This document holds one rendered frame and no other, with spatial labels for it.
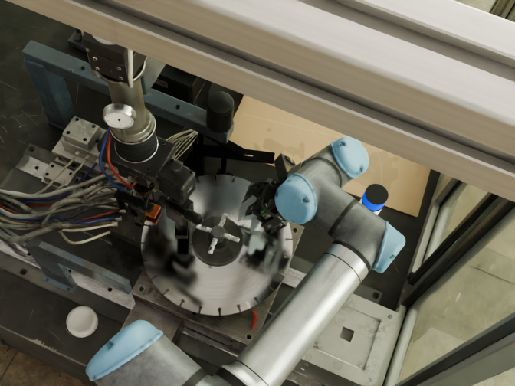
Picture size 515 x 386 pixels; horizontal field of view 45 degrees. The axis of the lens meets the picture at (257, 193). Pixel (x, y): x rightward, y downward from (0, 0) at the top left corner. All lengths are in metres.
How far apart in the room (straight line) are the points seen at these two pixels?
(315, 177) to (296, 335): 0.26
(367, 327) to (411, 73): 1.20
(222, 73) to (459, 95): 0.09
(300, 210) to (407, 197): 0.73
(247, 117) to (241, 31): 1.52
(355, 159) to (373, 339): 0.46
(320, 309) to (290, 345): 0.07
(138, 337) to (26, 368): 1.42
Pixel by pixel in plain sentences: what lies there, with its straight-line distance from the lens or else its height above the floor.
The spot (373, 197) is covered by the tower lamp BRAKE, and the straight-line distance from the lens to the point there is 1.22.
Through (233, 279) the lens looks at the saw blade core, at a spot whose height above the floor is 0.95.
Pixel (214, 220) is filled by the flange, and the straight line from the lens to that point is 1.37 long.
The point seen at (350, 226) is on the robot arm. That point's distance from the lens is 1.01.
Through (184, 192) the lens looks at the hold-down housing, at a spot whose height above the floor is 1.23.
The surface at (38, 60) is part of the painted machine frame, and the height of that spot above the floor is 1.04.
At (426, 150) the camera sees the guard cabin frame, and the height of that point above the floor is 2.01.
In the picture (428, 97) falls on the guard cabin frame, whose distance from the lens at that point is 0.22.
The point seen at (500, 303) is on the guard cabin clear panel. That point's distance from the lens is 0.93.
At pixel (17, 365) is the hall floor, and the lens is 2.35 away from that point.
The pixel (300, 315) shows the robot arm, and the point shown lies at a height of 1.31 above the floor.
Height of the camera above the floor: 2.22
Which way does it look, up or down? 63 degrees down
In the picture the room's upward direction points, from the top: 9 degrees clockwise
